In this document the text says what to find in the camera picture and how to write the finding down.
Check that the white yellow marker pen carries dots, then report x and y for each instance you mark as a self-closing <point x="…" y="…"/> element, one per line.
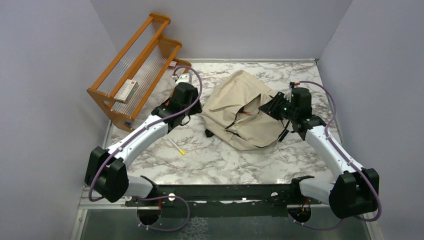
<point x="174" y="144"/>

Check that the beige canvas backpack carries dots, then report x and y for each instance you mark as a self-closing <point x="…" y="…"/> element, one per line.
<point x="241" y="91"/>

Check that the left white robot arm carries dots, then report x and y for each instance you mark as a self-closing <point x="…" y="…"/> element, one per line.
<point x="107" y="170"/>

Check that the orange wooden shelf rack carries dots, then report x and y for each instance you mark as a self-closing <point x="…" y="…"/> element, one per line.
<point x="145" y="58"/>

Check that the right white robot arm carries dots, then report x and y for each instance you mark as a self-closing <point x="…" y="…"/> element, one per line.
<point x="338" y="162"/>

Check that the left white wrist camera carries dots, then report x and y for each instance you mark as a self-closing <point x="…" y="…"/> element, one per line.
<point x="183" y="78"/>

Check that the black metal base frame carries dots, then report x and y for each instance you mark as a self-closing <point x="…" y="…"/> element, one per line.
<point x="220" y="201"/>

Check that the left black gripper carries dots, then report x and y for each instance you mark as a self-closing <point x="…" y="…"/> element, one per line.
<point x="197" y="109"/>

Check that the white red small box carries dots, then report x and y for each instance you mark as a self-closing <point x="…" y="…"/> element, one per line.
<point x="126" y="92"/>

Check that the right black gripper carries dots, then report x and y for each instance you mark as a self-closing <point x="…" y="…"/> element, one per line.
<point x="271" y="107"/>

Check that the small red white card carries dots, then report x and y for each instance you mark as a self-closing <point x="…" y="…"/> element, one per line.
<point x="172" y="64"/>

